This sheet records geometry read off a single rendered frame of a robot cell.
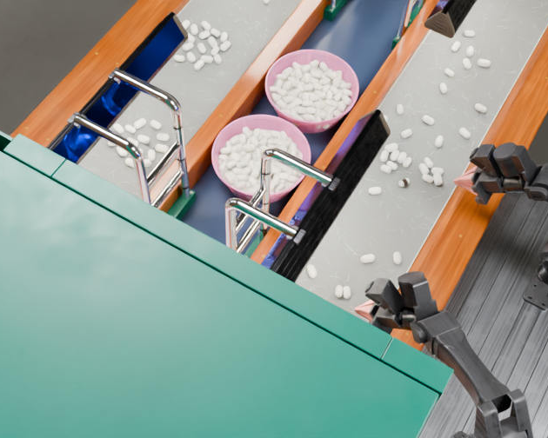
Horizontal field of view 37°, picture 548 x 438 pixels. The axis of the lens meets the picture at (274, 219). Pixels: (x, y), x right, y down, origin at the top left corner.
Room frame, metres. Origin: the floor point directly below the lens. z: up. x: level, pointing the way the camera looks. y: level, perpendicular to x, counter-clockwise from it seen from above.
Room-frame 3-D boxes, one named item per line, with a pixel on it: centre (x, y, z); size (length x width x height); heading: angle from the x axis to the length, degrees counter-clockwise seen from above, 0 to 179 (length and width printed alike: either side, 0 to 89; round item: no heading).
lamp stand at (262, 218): (0.92, -0.01, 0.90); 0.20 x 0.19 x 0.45; 153
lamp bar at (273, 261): (0.88, -0.08, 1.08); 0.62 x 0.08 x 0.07; 153
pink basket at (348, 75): (1.50, -0.08, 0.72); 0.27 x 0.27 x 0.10
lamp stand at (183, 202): (1.11, 0.34, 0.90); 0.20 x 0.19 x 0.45; 153
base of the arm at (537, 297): (0.99, -0.73, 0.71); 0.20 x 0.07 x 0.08; 152
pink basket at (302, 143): (1.25, 0.05, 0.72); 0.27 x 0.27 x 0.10
